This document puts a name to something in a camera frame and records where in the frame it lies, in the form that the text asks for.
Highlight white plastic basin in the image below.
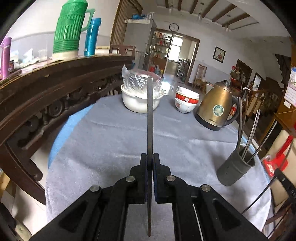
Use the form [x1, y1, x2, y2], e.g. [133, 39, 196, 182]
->
[120, 84, 164, 113]

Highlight grey metal utensil holder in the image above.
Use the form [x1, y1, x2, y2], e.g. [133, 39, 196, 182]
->
[216, 145, 255, 186]

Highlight purple bottle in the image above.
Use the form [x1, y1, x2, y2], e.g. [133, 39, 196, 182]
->
[1, 37, 11, 80]

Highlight grey refrigerator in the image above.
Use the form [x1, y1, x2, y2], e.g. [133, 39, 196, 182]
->
[123, 19, 157, 70]

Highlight wall calendar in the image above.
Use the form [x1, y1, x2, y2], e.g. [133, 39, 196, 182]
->
[284, 67, 296, 107]

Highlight clear plastic bag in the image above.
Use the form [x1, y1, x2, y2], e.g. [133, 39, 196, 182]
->
[121, 65, 164, 99]

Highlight wall clock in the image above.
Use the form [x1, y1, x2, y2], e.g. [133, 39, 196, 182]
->
[169, 23, 179, 32]

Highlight blue thermos bottle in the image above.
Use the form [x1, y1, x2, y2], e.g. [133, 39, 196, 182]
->
[84, 18, 101, 57]

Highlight green thermos jug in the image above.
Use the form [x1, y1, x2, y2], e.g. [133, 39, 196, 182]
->
[52, 0, 95, 60]

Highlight red child chair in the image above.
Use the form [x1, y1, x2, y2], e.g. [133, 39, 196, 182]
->
[261, 136, 293, 177]

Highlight gold electric kettle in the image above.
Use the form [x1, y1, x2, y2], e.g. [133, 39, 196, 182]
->
[194, 80, 242, 131]

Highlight dark carved wooden bench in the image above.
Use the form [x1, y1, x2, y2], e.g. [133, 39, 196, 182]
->
[1, 54, 134, 203]

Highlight wooden chair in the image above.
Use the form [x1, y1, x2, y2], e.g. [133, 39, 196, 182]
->
[193, 64, 207, 89]

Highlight framed wall picture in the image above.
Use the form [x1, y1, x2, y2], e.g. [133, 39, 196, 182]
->
[213, 46, 226, 63]

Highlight white red stacked bowls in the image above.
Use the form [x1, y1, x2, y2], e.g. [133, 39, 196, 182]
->
[175, 86, 200, 113]

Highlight grey table cloth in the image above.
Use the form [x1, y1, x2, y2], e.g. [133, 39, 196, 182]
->
[45, 95, 271, 230]

